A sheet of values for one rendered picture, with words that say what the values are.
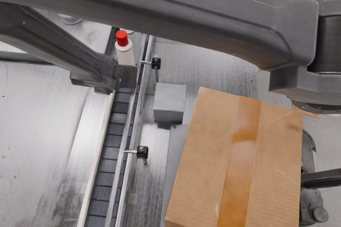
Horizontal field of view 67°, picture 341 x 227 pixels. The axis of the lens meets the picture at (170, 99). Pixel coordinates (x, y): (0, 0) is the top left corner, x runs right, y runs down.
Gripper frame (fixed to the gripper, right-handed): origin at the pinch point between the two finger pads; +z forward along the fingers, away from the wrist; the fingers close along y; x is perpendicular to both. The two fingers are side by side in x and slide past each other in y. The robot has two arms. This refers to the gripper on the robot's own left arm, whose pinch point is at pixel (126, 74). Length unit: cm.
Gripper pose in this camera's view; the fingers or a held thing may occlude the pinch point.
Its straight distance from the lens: 86.2
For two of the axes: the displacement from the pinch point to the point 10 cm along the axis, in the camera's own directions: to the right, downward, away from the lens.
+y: -9.9, -1.0, 0.3
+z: 0.4, -1.8, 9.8
